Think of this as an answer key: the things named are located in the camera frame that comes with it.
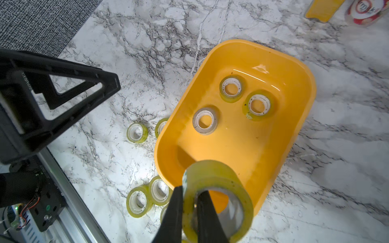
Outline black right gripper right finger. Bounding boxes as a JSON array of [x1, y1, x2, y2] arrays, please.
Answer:
[[197, 191, 229, 243]]

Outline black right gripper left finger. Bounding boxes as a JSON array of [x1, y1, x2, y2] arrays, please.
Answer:
[[152, 186, 183, 243]]

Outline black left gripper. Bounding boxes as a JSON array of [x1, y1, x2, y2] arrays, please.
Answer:
[[1, 49, 121, 164]]

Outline yellow-green tape roll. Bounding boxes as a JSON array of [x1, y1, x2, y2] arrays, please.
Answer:
[[149, 176, 173, 206], [127, 123, 149, 144], [243, 90, 277, 122], [126, 184, 153, 218], [219, 76, 246, 103], [155, 118, 168, 138], [160, 204, 169, 223], [182, 160, 253, 243]]

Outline grey clear tape roll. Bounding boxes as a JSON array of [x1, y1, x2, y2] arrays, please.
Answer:
[[192, 107, 218, 135]]

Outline yellow plastic storage box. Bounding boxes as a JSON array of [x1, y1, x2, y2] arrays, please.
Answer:
[[155, 39, 316, 212]]

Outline yellow spice jar black lid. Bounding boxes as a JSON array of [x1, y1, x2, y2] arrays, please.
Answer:
[[304, 0, 345, 23]]

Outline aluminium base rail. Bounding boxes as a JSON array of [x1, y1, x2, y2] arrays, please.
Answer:
[[37, 148, 109, 243]]

